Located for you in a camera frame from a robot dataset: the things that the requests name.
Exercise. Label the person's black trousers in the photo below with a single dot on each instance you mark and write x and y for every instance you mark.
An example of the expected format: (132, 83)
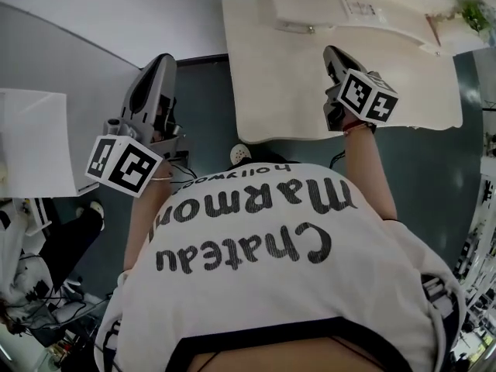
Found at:
(271, 160)

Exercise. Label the white printed paper sheet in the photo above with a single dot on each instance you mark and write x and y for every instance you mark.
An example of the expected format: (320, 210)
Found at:
(362, 7)

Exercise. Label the thin red stick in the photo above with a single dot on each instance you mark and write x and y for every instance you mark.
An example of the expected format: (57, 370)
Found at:
(434, 31)

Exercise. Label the green potted plant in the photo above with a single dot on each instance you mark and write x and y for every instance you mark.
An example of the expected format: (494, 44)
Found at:
(473, 14)

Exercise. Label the person's right forearm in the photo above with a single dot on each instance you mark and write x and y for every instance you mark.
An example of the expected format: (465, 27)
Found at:
(368, 169)

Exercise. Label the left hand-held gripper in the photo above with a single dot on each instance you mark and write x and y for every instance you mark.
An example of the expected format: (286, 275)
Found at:
(128, 165)

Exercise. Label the white drawer with metal knob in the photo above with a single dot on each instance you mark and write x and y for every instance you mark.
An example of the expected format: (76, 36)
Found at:
(403, 33)

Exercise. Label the white printed t-shirt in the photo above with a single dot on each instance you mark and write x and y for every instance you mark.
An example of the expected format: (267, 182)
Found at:
(271, 285)

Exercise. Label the person's left forearm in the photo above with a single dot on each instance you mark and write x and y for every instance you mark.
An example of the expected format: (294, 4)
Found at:
(145, 215)

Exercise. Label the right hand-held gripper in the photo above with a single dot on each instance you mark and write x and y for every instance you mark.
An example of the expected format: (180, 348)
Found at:
(368, 99)

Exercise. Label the white storage shelf rack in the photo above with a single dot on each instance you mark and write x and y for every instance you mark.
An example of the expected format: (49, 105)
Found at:
(480, 246)

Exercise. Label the white perforated shoe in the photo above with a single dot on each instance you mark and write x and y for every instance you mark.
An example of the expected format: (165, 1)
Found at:
(240, 154)

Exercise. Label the white dressing table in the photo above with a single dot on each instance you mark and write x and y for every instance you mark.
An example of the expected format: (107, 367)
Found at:
(279, 91)

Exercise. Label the white square side table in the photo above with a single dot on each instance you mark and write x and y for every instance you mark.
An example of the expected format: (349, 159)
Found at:
(35, 142)

